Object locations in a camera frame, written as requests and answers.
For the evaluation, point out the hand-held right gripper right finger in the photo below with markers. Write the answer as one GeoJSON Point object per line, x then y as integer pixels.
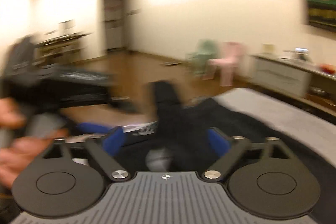
{"type": "Point", "coordinates": [218, 142]}

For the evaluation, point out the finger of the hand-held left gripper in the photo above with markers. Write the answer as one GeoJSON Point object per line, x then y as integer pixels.
{"type": "Point", "coordinates": [89, 127]}

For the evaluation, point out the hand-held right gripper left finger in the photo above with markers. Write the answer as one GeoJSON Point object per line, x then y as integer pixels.
{"type": "Point", "coordinates": [115, 140]}

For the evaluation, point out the black pants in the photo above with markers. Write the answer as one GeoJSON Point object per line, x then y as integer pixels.
{"type": "Point", "coordinates": [236, 124]}

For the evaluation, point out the person's left hand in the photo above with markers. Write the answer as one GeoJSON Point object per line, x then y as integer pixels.
{"type": "Point", "coordinates": [23, 153]}

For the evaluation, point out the dark wooden side table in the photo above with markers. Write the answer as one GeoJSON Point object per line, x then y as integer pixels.
{"type": "Point", "coordinates": [60, 47]}

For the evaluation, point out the pink plastic child chair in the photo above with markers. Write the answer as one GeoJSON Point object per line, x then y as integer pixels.
{"type": "Point", "coordinates": [229, 58]}

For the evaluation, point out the green plastic child chair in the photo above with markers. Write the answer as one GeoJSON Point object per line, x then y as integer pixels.
{"type": "Point", "coordinates": [204, 56]}

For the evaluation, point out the dark remote control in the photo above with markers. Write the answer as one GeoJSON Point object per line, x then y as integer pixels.
{"type": "Point", "coordinates": [172, 64]}

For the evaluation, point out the long grey brown cabinet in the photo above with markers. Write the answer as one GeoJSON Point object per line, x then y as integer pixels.
{"type": "Point", "coordinates": [283, 74]}

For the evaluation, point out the yellow cup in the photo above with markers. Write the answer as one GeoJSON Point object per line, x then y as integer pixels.
{"type": "Point", "coordinates": [268, 48]}

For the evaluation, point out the black pistol-shaped device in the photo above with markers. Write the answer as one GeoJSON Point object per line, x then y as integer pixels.
{"type": "Point", "coordinates": [299, 53]}

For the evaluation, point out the plate of fruit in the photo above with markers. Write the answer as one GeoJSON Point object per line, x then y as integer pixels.
{"type": "Point", "coordinates": [328, 68]}

